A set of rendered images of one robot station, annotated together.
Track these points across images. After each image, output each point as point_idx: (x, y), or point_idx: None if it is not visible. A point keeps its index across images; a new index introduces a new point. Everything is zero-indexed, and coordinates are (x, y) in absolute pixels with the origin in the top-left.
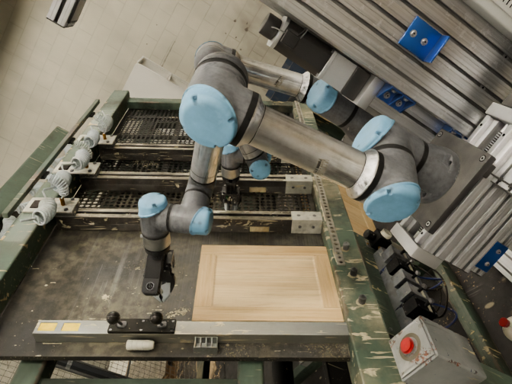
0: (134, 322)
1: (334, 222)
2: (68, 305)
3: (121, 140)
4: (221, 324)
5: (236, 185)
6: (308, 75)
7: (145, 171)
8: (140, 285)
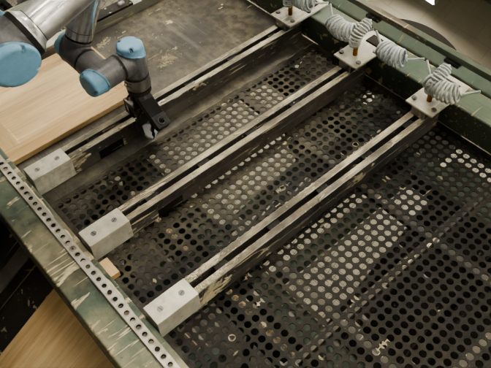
0: (114, 8)
1: (11, 188)
2: (185, 6)
3: (473, 165)
4: (54, 41)
5: (139, 109)
6: (9, 10)
7: (342, 137)
8: (155, 41)
